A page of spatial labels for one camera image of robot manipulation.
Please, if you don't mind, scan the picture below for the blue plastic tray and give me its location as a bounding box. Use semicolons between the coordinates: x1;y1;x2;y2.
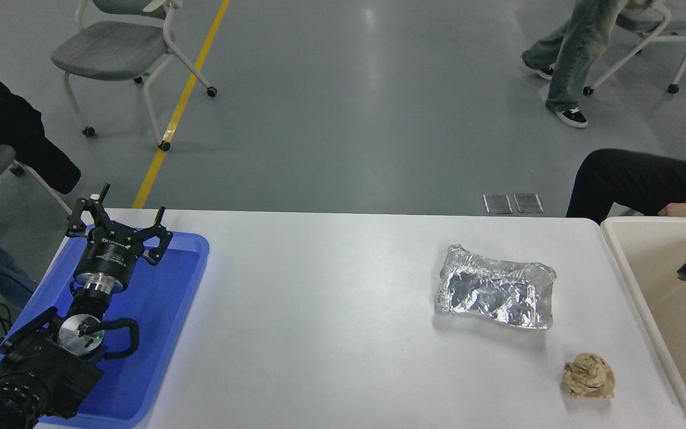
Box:
0;225;210;429

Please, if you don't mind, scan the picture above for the person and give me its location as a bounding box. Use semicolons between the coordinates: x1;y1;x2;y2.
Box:
520;0;631;129
0;51;82;307
566;148;686;224

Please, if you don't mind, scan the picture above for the large pale bin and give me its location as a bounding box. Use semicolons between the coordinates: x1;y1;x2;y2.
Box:
600;216;686;429

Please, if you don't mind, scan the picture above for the metal floor plate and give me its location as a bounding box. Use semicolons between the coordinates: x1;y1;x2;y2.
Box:
483;192;514;214
513;192;544;214

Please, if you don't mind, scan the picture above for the crumpled silver foil tray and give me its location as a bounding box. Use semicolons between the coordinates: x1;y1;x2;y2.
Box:
436;244;557;330

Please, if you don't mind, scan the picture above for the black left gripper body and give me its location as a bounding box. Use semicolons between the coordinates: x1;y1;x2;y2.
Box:
73;229;144;287

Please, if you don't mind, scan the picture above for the crumpled tan paper ball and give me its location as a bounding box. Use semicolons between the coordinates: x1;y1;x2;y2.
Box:
562;352;616;399

